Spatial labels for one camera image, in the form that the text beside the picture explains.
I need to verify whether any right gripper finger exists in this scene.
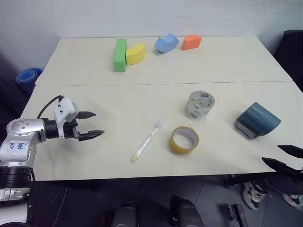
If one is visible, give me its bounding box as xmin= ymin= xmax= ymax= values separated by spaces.
xmin=261 ymin=157 xmax=303 ymax=177
xmin=277 ymin=144 xmax=303 ymax=159

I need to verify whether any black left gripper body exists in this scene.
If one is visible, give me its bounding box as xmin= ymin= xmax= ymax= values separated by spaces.
xmin=62 ymin=119 xmax=80 ymax=140

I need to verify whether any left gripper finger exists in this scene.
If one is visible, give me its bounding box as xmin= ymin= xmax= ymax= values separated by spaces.
xmin=77 ymin=130 xmax=105 ymax=142
xmin=77 ymin=111 xmax=97 ymax=120

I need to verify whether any person's dark trouser leg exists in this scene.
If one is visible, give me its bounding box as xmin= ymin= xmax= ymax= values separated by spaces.
xmin=264 ymin=175 xmax=303 ymax=197

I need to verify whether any white and black sneaker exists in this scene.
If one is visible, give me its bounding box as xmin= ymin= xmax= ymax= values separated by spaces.
xmin=242 ymin=181 xmax=268 ymax=210
xmin=281 ymin=193 xmax=302 ymax=208

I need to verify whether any teal ribbed cup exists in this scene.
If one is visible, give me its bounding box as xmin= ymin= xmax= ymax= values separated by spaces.
xmin=234 ymin=102 xmax=282 ymax=140

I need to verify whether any white toothbrush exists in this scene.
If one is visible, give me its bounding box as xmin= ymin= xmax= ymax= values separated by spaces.
xmin=131 ymin=121 xmax=165 ymax=163

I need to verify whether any green foam block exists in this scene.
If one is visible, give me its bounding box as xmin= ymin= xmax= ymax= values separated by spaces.
xmin=113 ymin=38 xmax=127 ymax=73

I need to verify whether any yellow curved foam block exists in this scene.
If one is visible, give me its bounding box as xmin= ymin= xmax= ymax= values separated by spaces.
xmin=125 ymin=43 xmax=147 ymax=66

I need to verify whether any yellow tape roll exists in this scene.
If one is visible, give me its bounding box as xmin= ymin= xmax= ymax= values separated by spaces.
xmin=169 ymin=123 xmax=200 ymax=155

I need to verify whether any dark rounded shape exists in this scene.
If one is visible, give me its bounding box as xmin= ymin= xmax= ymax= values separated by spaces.
xmin=169 ymin=195 xmax=205 ymax=227
xmin=111 ymin=201 xmax=137 ymax=227

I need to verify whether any clear tape roll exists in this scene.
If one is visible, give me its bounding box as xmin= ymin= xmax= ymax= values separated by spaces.
xmin=186 ymin=90 xmax=216 ymax=120

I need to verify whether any blue curved foam block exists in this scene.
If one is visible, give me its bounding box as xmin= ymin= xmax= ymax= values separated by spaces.
xmin=154 ymin=33 xmax=179 ymax=54

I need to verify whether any orange foam block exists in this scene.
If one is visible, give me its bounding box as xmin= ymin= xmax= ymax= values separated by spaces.
xmin=182 ymin=35 xmax=202 ymax=52

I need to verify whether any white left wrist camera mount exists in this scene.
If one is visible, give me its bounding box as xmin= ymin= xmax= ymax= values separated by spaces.
xmin=53 ymin=97 xmax=80 ymax=139

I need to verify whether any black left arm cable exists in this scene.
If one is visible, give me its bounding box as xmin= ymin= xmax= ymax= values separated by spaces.
xmin=36 ymin=95 xmax=65 ymax=119

